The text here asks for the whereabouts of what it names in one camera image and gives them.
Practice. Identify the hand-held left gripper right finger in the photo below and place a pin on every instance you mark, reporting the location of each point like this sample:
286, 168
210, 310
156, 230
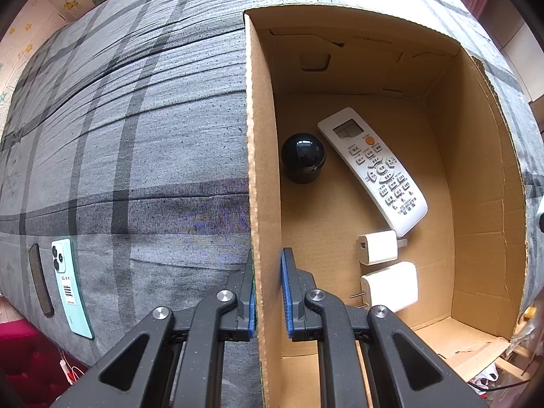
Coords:
287, 293

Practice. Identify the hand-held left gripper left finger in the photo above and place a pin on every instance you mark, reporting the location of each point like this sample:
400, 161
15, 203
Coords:
250, 291

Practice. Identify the brown cardboard box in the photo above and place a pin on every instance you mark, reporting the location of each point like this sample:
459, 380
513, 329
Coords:
323, 229

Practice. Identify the small white charger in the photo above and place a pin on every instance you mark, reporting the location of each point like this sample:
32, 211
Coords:
378, 246

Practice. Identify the large white charger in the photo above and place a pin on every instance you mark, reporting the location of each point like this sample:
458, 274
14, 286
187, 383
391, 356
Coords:
391, 287

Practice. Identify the black dome camera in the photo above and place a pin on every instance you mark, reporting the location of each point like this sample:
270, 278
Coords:
302, 157

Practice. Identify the white remote control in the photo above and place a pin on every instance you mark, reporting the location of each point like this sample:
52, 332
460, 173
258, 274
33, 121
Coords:
378, 174

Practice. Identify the mint green smartphone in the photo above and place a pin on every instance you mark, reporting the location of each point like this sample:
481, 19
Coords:
68, 284

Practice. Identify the grey plaid bedsheet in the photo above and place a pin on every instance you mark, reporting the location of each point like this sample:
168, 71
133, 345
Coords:
127, 136

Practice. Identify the white plastic bag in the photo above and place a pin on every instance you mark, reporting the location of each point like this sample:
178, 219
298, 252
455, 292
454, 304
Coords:
484, 380

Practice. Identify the red mattress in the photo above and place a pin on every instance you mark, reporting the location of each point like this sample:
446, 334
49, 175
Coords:
25, 348

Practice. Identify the wooden shelf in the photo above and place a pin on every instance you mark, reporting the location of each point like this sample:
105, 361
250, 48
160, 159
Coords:
510, 359

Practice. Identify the beige cabinet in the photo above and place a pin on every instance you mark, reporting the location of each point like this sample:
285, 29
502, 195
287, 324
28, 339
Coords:
522, 51

